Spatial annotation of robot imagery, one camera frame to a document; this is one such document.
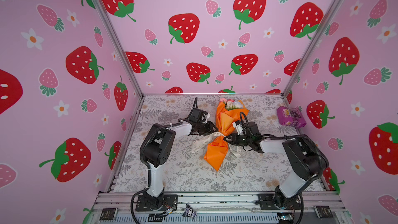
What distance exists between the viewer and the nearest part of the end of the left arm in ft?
2.56

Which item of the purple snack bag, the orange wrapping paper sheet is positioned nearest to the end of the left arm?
the orange wrapping paper sheet

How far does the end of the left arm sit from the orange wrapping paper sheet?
0.05 meters
